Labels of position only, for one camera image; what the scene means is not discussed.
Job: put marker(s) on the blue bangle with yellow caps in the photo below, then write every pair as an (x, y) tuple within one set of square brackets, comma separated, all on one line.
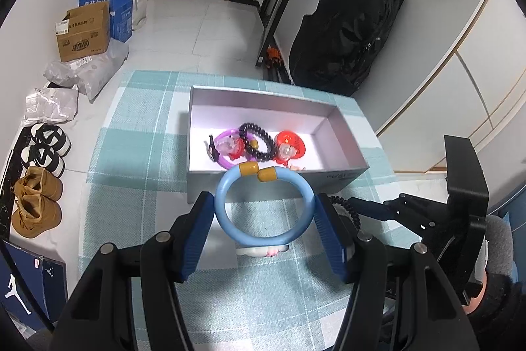
[(222, 211)]

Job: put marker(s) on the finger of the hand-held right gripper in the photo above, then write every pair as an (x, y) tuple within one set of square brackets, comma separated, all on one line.
[(419, 201), (372, 210)]

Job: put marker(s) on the purple bangle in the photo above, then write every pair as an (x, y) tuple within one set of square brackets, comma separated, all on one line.
[(224, 164)]

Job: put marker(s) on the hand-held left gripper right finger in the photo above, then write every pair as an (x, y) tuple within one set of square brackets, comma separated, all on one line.
[(335, 244)]

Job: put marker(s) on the small orange item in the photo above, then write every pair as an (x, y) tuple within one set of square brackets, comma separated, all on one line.
[(273, 57)]

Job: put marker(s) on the grey cardboard box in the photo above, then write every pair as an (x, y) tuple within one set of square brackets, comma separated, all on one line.
[(267, 116)]

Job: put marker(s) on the teal plaid tablecloth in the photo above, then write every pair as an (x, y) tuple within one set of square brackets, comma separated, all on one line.
[(135, 153)]

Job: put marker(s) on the white wardrobe with gold trim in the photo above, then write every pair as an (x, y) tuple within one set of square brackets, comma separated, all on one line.
[(472, 67)]

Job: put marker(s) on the black and white sneaker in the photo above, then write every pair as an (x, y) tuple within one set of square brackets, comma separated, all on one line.
[(43, 161), (51, 137)]

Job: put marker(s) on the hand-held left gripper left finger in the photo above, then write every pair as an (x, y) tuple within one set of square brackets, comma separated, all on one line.
[(193, 240)]

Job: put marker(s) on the blue cardboard box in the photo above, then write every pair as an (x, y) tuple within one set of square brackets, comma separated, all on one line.
[(121, 20)]

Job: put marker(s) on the grey plastic bag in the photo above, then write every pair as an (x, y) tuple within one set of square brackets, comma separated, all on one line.
[(92, 73)]

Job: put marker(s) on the dark blue shoe box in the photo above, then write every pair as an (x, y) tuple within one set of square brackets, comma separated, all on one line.
[(24, 285)]

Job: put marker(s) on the person's right forearm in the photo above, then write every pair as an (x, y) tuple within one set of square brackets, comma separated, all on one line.
[(499, 285)]

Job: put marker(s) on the black backpack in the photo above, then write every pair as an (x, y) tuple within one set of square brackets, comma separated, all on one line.
[(345, 34)]

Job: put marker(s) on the tan leather boot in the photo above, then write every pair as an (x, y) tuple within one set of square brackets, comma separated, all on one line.
[(33, 217), (39, 186)]

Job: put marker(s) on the clear plastic bag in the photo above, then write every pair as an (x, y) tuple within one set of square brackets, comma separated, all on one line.
[(51, 104)]

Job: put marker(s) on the brown cardboard box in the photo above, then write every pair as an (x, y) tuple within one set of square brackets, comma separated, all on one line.
[(84, 34)]

